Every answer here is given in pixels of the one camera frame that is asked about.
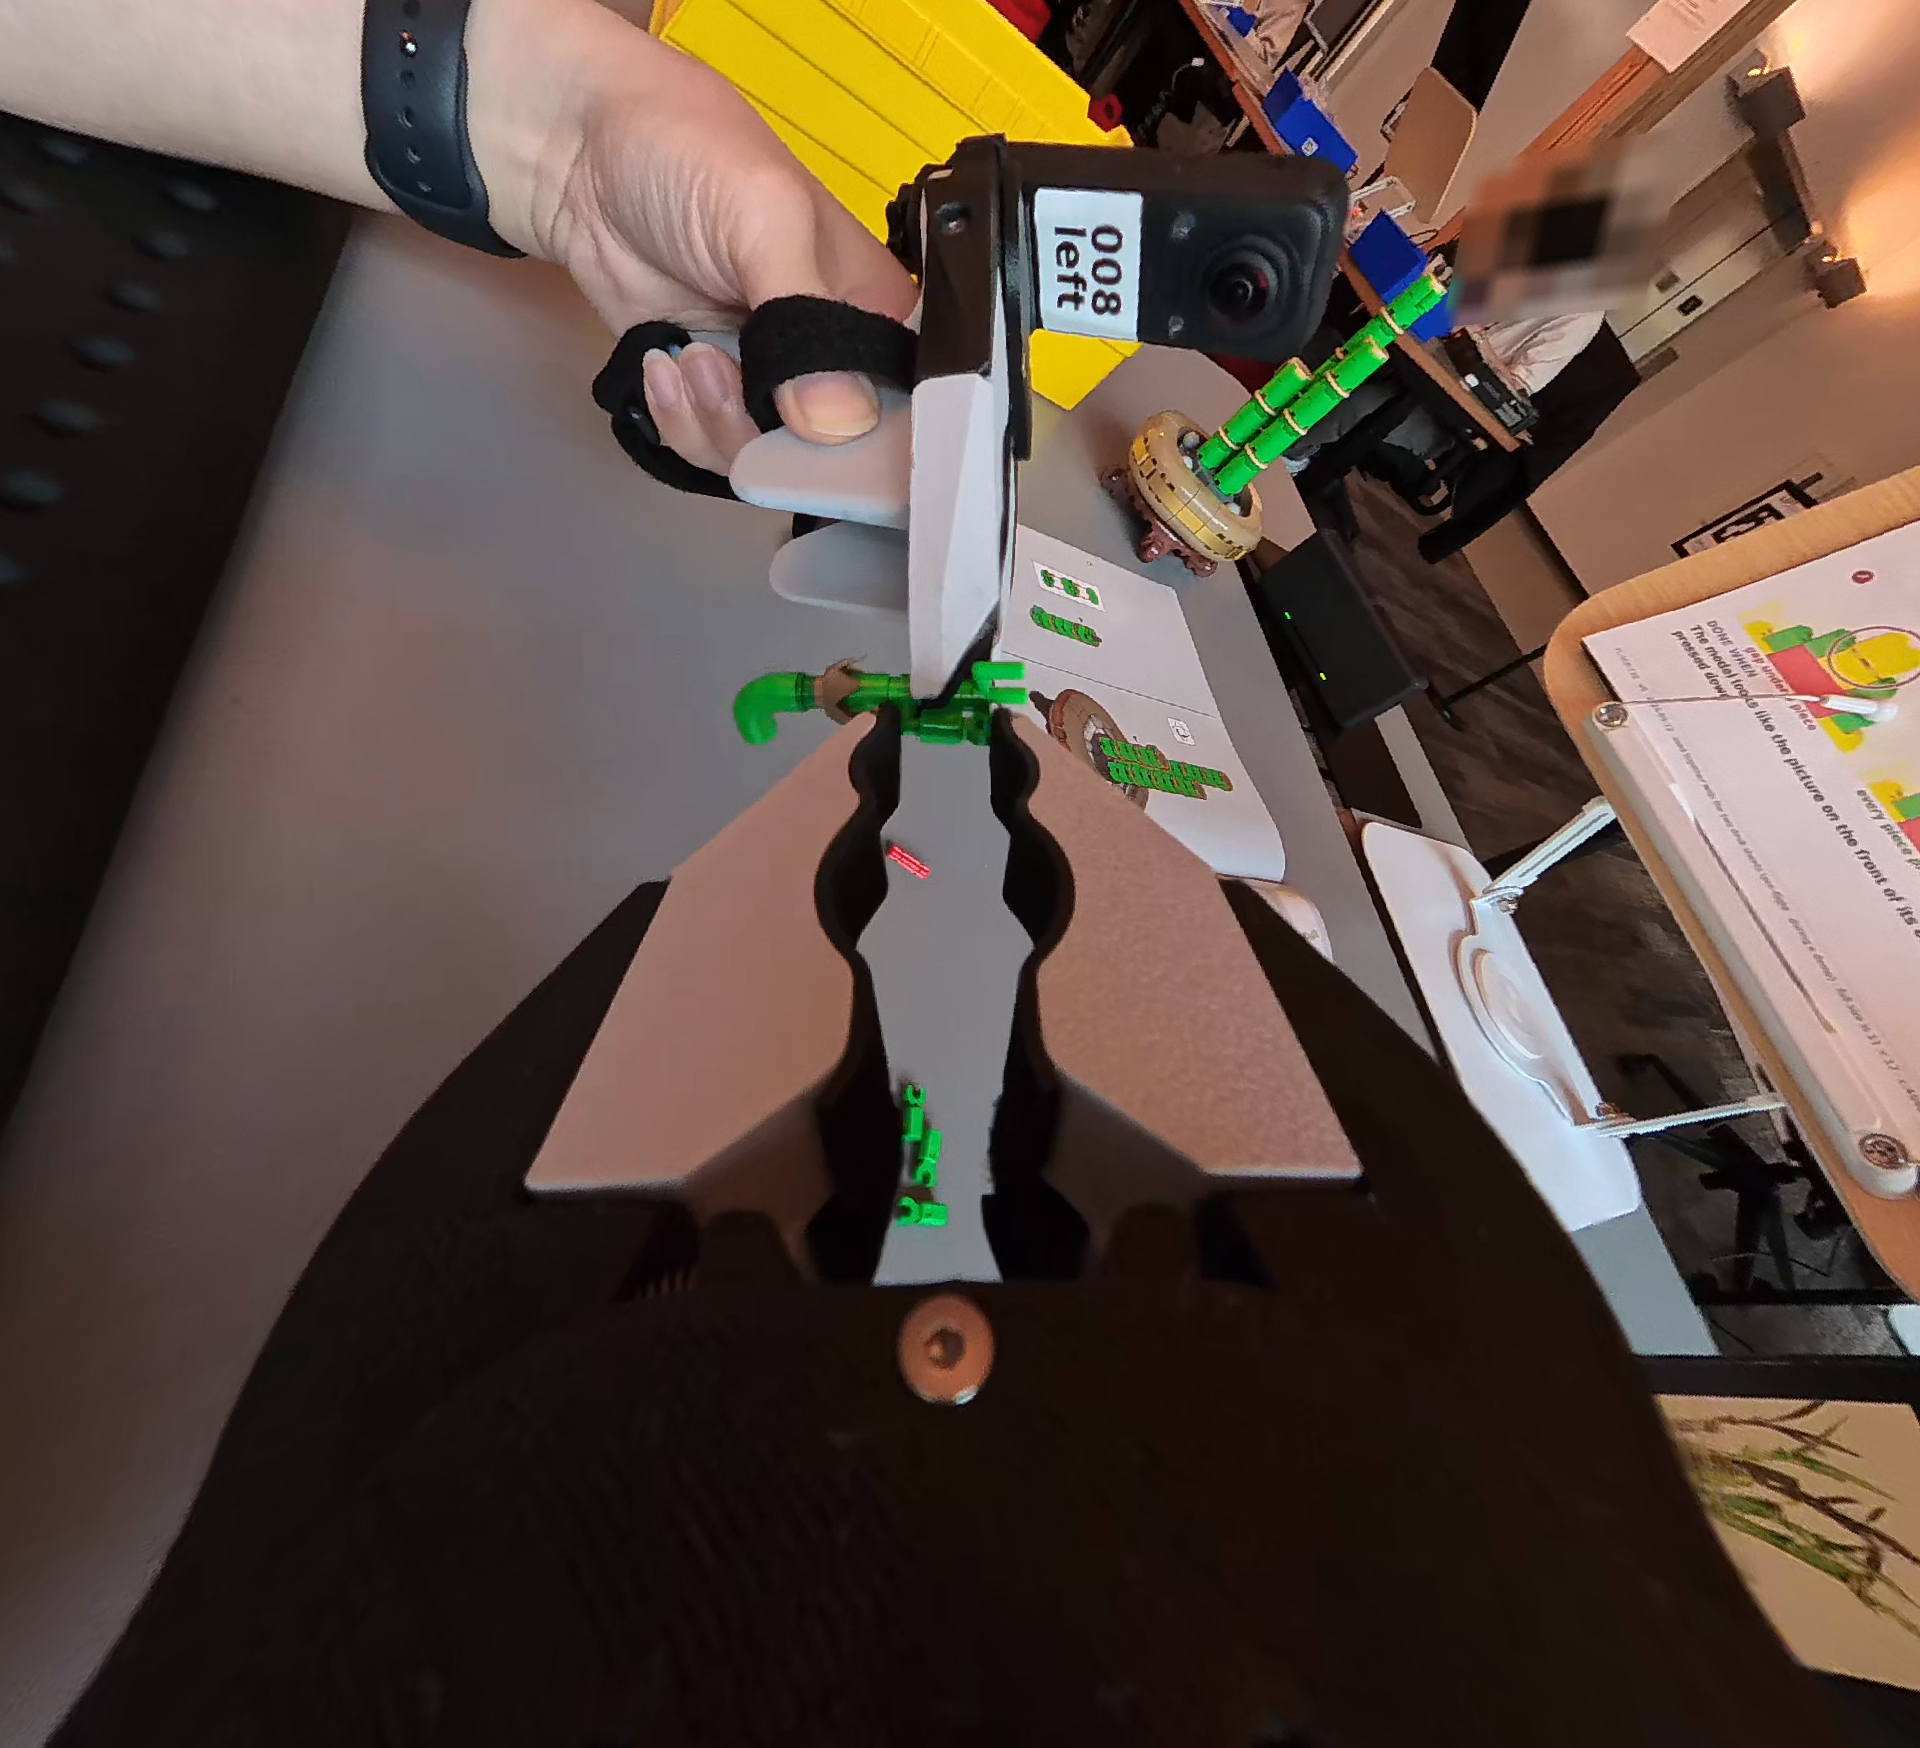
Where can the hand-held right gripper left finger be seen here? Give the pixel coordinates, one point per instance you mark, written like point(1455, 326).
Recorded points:
point(705, 1027)

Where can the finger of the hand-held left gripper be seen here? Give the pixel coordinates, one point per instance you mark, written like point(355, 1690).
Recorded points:
point(959, 534)

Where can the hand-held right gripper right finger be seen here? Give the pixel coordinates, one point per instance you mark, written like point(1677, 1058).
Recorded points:
point(1185, 1027)

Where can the green lego bamboo stem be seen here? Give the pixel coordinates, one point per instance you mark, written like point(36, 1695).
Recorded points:
point(929, 721)

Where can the small green lego clip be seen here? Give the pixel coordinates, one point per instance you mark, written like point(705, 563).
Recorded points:
point(920, 1213)
point(913, 1110)
point(927, 1156)

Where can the lego bamboo pot model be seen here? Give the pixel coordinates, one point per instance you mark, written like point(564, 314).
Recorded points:
point(1199, 488)

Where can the red lego pin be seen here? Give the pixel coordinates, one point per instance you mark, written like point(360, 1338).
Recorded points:
point(908, 860)

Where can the lego instruction booklet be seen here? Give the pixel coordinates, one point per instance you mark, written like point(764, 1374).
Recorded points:
point(1141, 728)

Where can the person's left hand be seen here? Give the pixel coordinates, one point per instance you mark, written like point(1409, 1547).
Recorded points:
point(660, 173)

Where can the blue plastic bin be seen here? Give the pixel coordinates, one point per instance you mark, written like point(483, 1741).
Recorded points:
point(1308, 121)
point(1389, 269)

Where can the black box device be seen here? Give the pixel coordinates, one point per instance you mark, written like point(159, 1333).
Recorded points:
point(1342, 639)

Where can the yellow plastic bin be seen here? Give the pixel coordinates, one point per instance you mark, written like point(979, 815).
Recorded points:
point(841, 23)

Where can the wooden instruction board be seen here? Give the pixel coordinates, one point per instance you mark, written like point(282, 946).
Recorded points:
point(1769, 818)

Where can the black wristband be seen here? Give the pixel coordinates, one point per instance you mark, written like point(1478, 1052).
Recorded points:
point(420, 82)

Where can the black perforated chair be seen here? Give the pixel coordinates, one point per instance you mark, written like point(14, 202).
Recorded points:
point(135, 579)

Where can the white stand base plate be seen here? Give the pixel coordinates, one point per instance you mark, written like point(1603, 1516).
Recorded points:
point(1500, 1027)

